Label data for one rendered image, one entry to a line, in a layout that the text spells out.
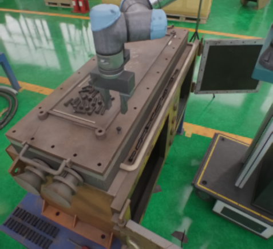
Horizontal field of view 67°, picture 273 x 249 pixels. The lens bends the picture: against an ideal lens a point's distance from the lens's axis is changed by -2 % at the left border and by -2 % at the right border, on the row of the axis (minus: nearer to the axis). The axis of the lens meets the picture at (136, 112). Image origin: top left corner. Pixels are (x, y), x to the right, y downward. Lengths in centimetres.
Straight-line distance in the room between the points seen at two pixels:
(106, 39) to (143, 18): 11
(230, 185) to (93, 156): 144
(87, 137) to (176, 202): 150
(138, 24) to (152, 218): 179
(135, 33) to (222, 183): 163
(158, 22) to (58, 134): 56
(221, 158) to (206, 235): 68
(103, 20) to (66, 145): 48
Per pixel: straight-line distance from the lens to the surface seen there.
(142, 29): 56
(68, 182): 80
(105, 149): 77
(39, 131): 91
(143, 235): 77
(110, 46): 56
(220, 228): 216
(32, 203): 162
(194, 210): 216
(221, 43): 194
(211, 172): 201
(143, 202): 135
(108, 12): 53
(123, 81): 60
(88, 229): 141
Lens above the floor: 197
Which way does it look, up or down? 43 degrees down
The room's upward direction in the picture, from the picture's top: 2 degrees counter-clockwise
